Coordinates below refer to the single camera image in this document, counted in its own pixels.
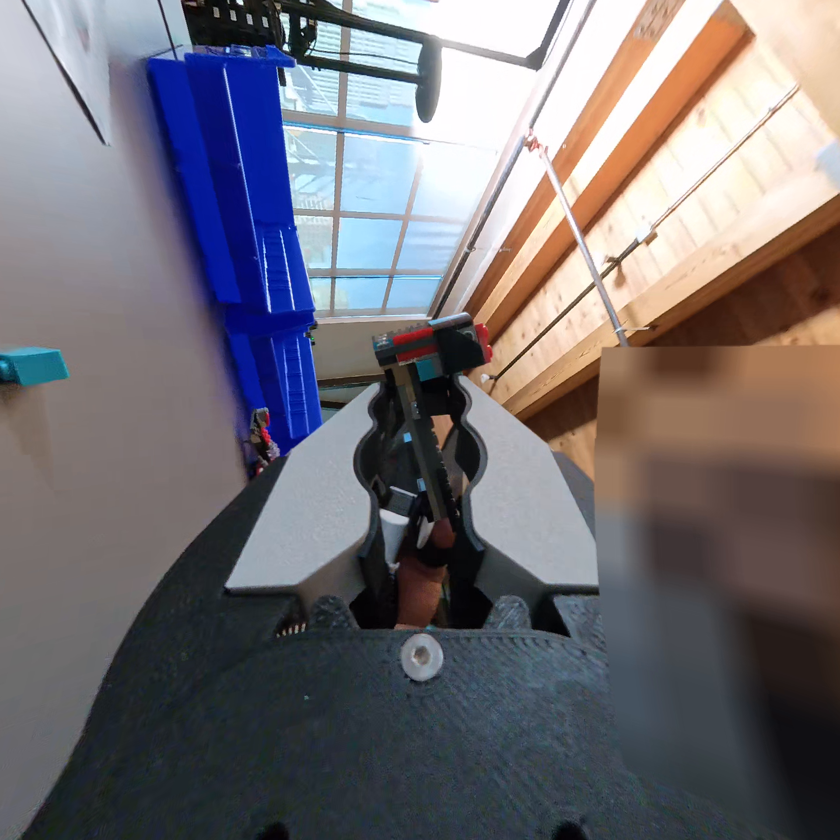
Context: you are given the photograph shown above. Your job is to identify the person's right hand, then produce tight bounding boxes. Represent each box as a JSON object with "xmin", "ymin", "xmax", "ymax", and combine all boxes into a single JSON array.
[{"xmin": 394, "ymin": 521, "xmax": 460, "ymax": 630}]

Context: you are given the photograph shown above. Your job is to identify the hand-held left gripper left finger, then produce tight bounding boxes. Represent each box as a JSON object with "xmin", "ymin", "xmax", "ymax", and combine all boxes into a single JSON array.
[{"xmin": 225, "ymin": 382, "xmax": 396, "ymax": 627}]

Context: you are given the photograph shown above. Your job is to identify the blue plastic bin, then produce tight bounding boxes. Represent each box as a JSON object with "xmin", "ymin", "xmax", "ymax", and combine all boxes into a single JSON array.
[
  {"xmin": 146, "ymin": 45, "xmax": 317, "ymax": 332},
  {"xmin": 226, "ymin": 322, "xmax": 324, "ymax": 454}
]

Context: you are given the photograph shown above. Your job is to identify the black metal stand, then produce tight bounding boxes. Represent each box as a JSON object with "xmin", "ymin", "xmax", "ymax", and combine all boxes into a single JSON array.
[{"xmin": 282, "ymin": 33, "xmax": 444, "ymax": 124}]

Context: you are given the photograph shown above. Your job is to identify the long black toy brick assembly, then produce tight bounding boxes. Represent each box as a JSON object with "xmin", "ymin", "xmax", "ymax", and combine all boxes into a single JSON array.
[{"xmin": 373, "ymin": 328, "xmax": 463, "ymax": 532}]

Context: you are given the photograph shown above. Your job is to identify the teal sloped toy brick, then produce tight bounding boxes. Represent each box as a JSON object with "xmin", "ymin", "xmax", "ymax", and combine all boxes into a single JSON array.
[{"xmin": 0, "ymin": 346, "xmax": 70, "ymax": 387}]

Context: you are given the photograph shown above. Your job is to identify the black hub green lights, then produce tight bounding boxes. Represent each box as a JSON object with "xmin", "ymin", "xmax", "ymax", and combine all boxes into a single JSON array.
[{"xmin": 180, "ymin": 0, "xmax": 290, "ymax": 47}]

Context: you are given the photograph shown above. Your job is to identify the large window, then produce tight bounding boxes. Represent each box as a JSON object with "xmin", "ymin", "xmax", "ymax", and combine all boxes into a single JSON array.
[{"xmin": 282, "ymin": 0, "xmax": 572, "ymax": 316}]

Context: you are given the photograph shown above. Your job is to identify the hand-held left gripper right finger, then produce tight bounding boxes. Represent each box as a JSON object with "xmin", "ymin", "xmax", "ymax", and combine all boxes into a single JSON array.
[{"xmin": 451, "ymin": 375, "xmax": 600, "ymax": 623}]

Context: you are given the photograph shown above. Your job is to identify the instruction booklet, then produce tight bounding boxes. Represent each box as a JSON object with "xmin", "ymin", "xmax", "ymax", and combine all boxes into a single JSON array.
[{"xmin": 20, "ymin": 0, "xmax": 111, "ymax": 147}]

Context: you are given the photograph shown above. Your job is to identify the red black toy brick build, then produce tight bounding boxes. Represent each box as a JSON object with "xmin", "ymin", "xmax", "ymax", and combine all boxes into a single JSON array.
[{"xmin": 430, "ymin": 313, "xmax": 493, "ymax": 375}]

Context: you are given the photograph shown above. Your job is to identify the grey desk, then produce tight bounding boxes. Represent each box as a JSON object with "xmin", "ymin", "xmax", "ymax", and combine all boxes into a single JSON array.
[{"xmin": 0, "ymin": 0, "xmax": 368, "ymax": 840}]

